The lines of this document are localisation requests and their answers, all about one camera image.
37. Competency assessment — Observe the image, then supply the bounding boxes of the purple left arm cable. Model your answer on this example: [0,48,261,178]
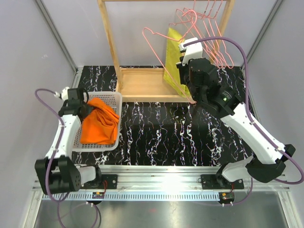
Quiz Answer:
[35,88,100,228]

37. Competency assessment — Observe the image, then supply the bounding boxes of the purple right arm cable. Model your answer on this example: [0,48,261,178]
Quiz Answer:
[182,37,304,185]

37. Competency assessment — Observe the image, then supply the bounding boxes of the aluminium mounting rail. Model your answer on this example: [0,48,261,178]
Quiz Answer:
[33,163,290,202]

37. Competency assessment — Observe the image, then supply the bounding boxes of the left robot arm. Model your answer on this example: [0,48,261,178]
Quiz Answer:
[34,87,103,195]

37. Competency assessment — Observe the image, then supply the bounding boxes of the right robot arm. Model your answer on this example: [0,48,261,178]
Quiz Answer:
[176,57,295,188]

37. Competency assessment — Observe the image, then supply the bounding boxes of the white plastic basket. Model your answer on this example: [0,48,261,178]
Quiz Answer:
[72,91,122,152]

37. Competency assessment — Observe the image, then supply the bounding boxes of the yellow-green folded trousers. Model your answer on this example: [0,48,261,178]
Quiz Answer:
[163,28,190,98]

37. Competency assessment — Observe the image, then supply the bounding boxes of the pink wire hanger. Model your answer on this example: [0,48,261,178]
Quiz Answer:
[194,0,230,69]
[176,0,225,68]
[168,9,197,43]
[142,27,196,104]
[204,0,234,70]

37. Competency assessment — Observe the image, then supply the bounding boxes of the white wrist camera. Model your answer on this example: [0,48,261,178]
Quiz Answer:
[179,38,203,66]
[54,86,70,101]

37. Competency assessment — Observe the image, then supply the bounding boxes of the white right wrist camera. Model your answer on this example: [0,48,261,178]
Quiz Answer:
[179,38,203,66]

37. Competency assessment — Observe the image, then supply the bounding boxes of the wooden clothes rack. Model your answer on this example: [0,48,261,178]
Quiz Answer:
[97,0,234,103]

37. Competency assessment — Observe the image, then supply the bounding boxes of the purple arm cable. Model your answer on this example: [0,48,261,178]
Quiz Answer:
[182,37,304,185]
[35,88,100,228]

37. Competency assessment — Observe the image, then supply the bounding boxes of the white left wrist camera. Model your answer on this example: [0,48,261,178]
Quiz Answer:
[54,86,70,101]

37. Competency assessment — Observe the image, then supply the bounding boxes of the orange trousers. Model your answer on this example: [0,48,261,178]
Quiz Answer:
[80,97,119,145]

